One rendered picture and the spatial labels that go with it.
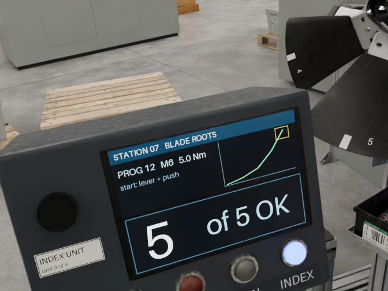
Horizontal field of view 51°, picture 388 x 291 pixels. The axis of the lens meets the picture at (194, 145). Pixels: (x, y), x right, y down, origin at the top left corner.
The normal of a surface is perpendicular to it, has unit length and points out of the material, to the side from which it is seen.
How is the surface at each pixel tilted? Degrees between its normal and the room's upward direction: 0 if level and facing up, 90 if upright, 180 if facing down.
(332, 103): 53
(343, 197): 0
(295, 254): 72
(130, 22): 90
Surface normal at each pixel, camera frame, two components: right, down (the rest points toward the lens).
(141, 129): 0.19, -0.22
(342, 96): -0.40, -0.20
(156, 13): 0.51, 0.35
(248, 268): 0.31, 0.08
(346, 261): -0.10, -0.89
